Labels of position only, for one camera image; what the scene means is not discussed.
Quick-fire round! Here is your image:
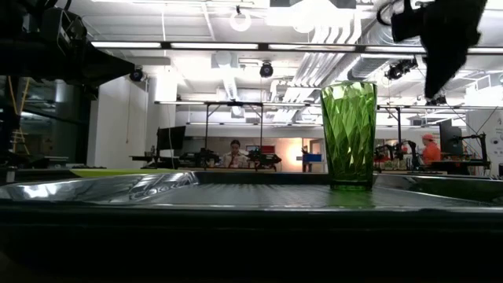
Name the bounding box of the black computer monitor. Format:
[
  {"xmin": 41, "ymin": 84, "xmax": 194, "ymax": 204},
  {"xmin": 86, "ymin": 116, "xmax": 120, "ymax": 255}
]
[
  {"xmin": 439, "ymin": 119, "xmax": 464, "ymax": 156},
  {"xmin": 156, "ymin": 125, "xmax": 187, "ymax": 151}
]

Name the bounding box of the white poster board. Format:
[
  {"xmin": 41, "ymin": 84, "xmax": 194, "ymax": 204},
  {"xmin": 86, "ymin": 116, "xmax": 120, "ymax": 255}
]
[{"xmin": 465, "ymin": 109, "xmax": 503, "ymax": 178}]

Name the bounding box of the overhead light bar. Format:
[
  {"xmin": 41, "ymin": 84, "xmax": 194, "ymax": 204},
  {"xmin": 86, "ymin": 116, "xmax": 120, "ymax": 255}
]
[{"xmin": 90, "ymin": 40, "xmax": 503, "ymax": 55}]

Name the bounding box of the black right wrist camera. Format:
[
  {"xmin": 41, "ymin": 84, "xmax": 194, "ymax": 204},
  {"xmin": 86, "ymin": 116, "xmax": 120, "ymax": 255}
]
[{"xmin": 391, "ymin": 6, "xmax": 424, "ymax": 43}]

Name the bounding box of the black ceiling camera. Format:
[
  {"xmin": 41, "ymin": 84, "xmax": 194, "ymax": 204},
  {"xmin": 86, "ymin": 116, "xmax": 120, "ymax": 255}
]
[
  {"xmin": 384, "ymin": 57, "xmax": 419, "ymax": 82},
  {"xmin": 426, "ymin": 94, "xmax": 448, "ymax": 107}
]

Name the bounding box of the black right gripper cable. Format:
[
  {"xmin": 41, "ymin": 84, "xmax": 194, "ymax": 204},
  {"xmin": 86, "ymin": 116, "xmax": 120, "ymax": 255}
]
[{"xmin": 376, "ymin": 0, "xmax": 398, "ymax": 27}]

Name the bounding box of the yellow ladder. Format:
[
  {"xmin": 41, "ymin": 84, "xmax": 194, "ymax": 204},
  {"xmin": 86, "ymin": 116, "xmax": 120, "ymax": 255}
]
[{"xmin": 7, "ymin": 76, "xmax": 31, "ymax": 156}]

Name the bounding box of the green faceted plastic cup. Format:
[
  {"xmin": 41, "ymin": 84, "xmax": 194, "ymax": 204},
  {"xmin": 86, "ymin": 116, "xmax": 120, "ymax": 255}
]
[{"xmin": 320, "ymin": 80, "xmax": 378, "ymax": 193}]

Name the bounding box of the person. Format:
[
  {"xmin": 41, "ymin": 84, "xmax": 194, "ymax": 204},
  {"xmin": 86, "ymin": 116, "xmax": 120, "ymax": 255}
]
[
  {"xmin": 222, "ymin": 139, "xmax": 251, "ymax": 170},
  {"xmin": 420, "ymin": 133, "xmax": 442, "ymax": 166}
]

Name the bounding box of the black background rig frame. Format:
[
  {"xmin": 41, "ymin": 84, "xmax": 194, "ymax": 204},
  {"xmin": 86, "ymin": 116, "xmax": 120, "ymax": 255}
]
[
  {"xmin": 204, "ymin": 101, "xmax": 264, "ymax": 171},
  {"xmin": 376, "ymin": 104, "xmax": 472, "ymax": 158}
]

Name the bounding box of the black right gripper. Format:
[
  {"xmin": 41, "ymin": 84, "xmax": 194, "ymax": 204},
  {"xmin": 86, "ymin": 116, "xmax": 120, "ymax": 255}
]
[{"xmin": 412, "ymin": 0, "xmax": 488, "ymax": 100}]

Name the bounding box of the dark green plastic tray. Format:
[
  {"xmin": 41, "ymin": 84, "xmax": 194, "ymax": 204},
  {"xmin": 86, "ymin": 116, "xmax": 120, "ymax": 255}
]
[{"xmin": 0, "ymin": 169, "xmax": 503, "ymax": 276}]

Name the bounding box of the white round ceiling lamp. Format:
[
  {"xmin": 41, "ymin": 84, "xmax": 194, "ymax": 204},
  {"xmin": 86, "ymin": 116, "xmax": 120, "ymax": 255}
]
[{"xmin": 229, "ymin": 6, "xmax": 252, "ymax": 32}]

